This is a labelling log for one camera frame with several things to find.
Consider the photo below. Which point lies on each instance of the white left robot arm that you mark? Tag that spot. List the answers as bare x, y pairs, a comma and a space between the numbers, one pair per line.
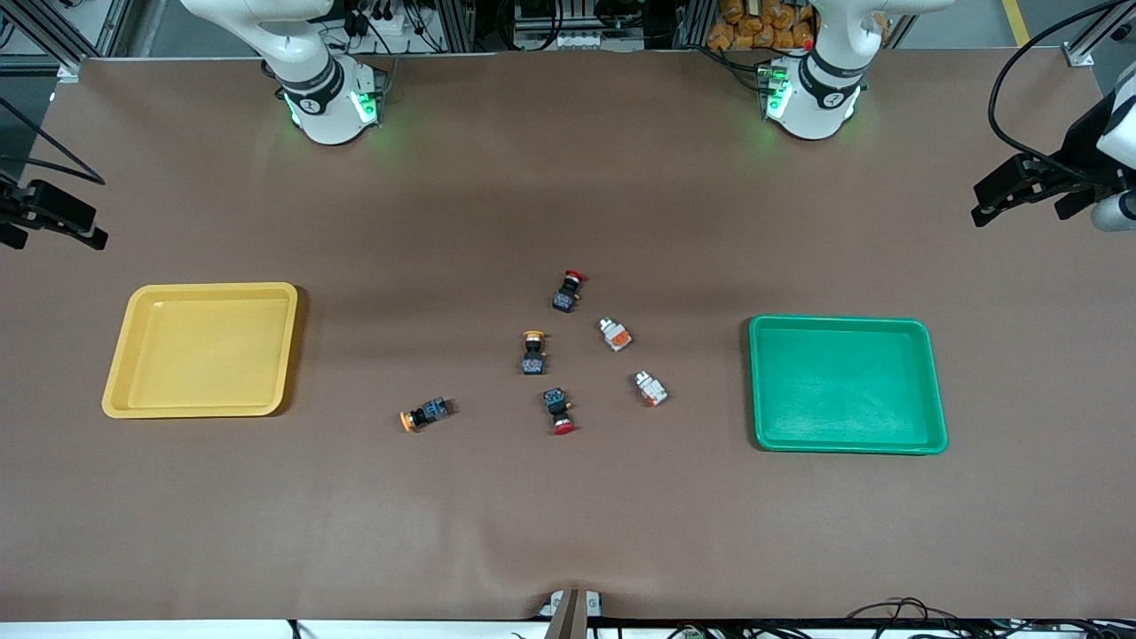
816, 111

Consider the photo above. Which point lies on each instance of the orange yellow object pile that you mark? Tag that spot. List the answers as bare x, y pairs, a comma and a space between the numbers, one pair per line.
754, 27

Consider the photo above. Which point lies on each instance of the aluminium frame profile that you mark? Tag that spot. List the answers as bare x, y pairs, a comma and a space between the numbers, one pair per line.
1078, 55
64, 69

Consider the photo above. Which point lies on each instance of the yellow pushbutton red-striped block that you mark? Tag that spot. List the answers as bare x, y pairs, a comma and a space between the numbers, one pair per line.
532, 359

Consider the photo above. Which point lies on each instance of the white socket strip black plugs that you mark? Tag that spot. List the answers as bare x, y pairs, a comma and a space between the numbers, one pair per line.
390, 22

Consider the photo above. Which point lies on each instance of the green plastic tray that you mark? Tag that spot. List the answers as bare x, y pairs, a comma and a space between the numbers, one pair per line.
843, 386

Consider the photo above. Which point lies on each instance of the yellow plastic tray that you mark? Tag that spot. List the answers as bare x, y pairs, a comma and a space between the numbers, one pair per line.
204, 355

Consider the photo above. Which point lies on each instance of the yellow pushbutton green-marked block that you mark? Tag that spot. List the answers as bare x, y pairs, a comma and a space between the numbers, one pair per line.
432, 410

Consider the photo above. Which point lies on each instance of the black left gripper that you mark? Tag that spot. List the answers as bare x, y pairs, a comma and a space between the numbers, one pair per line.
1082, 146

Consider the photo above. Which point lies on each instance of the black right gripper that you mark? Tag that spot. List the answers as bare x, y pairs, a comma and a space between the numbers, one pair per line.
35, 211

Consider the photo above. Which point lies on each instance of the white power strip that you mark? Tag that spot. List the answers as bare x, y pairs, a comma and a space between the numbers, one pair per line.
559, 41

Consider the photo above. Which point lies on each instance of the metal mat clamp bracket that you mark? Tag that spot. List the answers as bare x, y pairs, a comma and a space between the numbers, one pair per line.
568, 617

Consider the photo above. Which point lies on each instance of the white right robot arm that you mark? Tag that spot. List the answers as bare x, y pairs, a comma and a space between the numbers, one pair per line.
328, 115

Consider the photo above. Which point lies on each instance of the aluminium profile post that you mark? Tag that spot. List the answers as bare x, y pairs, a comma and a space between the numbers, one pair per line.
461, 22
692, 22

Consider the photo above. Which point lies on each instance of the red mushroom pushbutton black block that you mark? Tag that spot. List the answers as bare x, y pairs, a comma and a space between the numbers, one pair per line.
556, 401
564, 297

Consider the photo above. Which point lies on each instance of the brown table mat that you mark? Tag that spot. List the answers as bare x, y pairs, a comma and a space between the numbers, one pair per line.
568, 497

